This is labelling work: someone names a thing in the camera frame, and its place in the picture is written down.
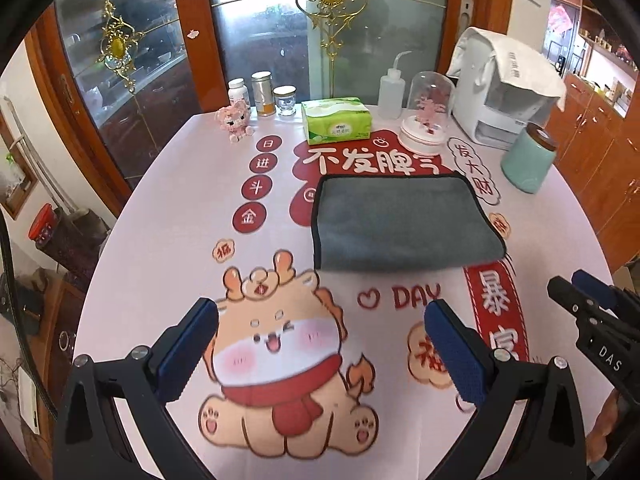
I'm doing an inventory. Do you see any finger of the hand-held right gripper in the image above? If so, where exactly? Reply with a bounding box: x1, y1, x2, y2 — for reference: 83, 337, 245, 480
547, 276, 609, 324
571, 269, 640, 322

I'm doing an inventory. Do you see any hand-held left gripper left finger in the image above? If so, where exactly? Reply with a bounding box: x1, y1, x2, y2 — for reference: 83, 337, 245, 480
52, 297, 219, 480

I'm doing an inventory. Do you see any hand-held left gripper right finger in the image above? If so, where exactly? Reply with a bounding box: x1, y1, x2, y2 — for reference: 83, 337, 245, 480
424, 299, 586, 480

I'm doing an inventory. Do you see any grey towel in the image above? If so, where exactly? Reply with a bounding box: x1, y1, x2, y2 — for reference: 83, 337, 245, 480
311, 171, 507, 271

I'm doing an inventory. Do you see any person's right hand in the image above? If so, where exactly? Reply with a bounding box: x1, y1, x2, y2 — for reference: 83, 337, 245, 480
587, 391, 640, 467

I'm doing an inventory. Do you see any wooden cabinet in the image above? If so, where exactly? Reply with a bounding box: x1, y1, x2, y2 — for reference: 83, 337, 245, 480
544, 71, 640, 246

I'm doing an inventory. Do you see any mint green ceramic jar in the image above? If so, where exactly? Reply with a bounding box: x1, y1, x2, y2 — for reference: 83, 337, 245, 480
501, 122, 558, 195

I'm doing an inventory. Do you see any dark patterned stool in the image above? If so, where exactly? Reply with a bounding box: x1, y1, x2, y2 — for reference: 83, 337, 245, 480
44, 209, 114, 292

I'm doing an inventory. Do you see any red lid jar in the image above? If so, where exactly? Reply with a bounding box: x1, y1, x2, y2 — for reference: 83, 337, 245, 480
28, 203, 59, 249

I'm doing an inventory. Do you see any white countertop appliance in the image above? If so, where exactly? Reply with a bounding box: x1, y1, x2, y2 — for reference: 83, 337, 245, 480
452, 27, 551, 150

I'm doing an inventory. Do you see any pink toy figure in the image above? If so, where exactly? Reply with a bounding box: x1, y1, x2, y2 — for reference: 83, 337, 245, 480
215, 100, 255, 144

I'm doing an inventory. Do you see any white cloth cover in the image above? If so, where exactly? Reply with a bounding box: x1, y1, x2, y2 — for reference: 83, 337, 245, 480
446, 26, 567, 113

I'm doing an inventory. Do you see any glass dome with pink figure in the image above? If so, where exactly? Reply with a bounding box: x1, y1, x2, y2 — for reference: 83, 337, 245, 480
398, 71, 455, 155

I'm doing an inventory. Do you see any wooden framed picture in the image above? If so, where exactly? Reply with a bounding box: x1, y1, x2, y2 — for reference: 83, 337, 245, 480
0, 147, 39, 221

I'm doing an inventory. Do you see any green tissue box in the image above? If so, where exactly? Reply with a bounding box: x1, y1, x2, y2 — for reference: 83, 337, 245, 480
301, 99, 373, 147

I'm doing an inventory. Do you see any white pill bottle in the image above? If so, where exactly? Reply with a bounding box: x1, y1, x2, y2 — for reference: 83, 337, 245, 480
228, 78, 251, 111

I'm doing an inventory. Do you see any small glass jar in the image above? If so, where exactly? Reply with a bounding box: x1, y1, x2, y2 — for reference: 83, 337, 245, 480
273, 86, 297, 117

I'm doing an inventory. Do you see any clear squeeze bottle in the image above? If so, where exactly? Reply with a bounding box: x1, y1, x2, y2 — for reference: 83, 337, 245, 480
377, 51, 412, 121

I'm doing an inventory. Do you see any gold tin can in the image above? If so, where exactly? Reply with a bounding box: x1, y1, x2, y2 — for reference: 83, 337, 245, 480
251, 71, 276, 118

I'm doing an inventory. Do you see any glass door with gold ornament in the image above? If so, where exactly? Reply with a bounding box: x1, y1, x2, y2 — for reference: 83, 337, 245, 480
36, 0, 213, 198
205, 0, 453, 111

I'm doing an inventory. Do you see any black cable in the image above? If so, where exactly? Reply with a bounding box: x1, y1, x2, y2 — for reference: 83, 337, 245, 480
0, 212, 60, 421

